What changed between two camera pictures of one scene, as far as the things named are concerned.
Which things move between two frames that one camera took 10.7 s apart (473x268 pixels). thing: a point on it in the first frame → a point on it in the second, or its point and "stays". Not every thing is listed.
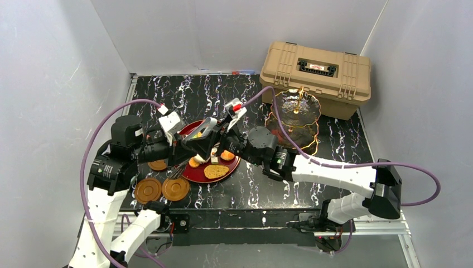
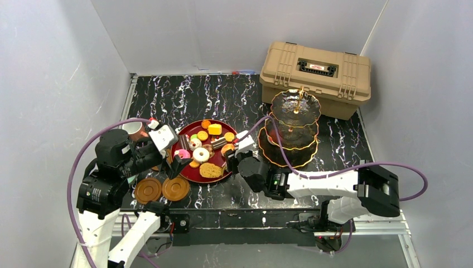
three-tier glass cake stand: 300,109 stays
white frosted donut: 199,159 stays
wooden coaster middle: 175,190 stays
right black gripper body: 225,136 → 233,161
